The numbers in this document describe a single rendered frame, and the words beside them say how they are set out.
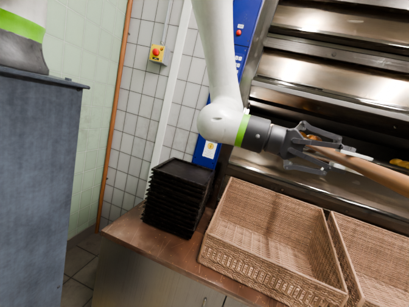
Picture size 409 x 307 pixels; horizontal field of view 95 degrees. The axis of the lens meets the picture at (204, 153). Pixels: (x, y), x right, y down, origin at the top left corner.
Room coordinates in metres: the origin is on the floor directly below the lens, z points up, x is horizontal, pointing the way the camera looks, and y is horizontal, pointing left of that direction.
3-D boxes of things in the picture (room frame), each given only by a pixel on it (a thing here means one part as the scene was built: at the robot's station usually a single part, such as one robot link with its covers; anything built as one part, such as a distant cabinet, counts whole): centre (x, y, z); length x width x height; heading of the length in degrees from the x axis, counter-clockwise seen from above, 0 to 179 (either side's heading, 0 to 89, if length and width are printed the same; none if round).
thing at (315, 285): (0.85, -0.41, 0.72); 0.56 x 0.49 x 0.28; 76
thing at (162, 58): (1.26, 0.43, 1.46); 0.10 x 0.07 x 0.10; 78
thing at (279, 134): (0.49, -0.19, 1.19); 0.09 x 0.07 x 0.08; 78
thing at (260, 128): (0.51, -0.12, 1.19); 0.12 x 0.06 x 0.09; 168
